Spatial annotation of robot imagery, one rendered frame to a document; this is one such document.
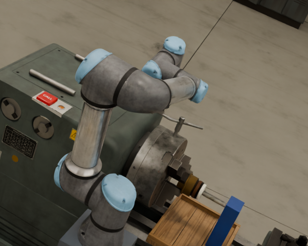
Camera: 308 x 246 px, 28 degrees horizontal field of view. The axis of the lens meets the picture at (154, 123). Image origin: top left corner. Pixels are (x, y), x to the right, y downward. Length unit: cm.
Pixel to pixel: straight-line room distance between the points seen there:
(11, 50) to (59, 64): 272
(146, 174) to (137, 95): 77
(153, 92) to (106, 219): 48
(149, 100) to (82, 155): 33
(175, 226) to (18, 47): 313
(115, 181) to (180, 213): 78
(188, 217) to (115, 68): 114
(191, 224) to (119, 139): 57
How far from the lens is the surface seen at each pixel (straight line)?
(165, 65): 201
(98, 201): 188
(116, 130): 227
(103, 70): 163
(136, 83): 160
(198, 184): 242
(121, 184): 189
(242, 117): 556
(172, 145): 235
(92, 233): 195
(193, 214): 265
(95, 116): 172
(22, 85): 236
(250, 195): 460
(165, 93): 166
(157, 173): 232
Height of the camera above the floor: 246
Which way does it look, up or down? 30 degrees down
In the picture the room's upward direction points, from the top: 22 degrees clockwise
